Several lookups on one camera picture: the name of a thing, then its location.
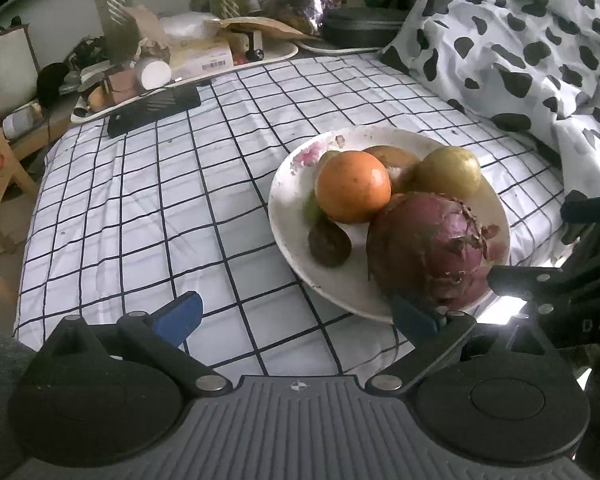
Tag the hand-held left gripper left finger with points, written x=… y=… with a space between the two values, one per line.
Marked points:
x=180 y=317

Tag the small brown cardboard box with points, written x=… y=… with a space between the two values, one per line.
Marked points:
x=122 y=87

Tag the purple red onion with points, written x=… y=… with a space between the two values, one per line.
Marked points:
x=425 y=250

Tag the black flat device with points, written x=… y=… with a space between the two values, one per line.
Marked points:
x=152 y=110

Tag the crumpled brown paper bag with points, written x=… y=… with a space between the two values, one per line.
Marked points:
x=145 y=27

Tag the cow print blanket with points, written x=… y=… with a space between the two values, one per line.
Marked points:
x=520 y=35

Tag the black zippered case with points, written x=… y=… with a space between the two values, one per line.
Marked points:
x=365 y=27

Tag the flat brown paper bag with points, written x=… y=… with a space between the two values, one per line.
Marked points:
x=265 y=27

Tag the checkered bed sheet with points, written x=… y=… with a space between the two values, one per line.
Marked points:
x=155 y=210

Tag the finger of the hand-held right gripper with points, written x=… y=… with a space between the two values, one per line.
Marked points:
x=525 y=280
x=590 y=208

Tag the white oval tray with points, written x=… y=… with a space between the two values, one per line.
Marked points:
x=275 y=52

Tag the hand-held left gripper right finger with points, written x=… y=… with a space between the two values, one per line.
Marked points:
x=412 y=317

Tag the pale yellow carton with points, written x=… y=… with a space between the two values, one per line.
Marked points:
x=200 y=57

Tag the white paper roll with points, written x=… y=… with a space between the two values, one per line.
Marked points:
x=152 y=74

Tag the black round object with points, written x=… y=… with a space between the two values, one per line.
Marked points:
x=51 y=85

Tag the white floral plate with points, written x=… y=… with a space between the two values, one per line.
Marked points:
x=290 y=220

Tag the white framed board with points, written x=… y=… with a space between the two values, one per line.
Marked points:
x=12 y=70

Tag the yellow green pear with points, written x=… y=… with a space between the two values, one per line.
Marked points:
x=447 y=172

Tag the dark brown passion fruit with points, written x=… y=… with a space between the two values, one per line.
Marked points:
x=330 y=242

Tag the brown oval potato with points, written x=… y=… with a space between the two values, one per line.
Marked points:
x=395 y=156

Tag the large orange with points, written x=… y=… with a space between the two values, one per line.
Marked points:
x=352 y=187

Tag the small black tool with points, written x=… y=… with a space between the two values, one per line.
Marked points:
x=254 y=45

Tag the small yellow fruit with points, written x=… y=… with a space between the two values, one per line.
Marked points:
x=96 y=99

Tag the white plastic bag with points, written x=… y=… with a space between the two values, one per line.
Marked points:
x=187 y=25

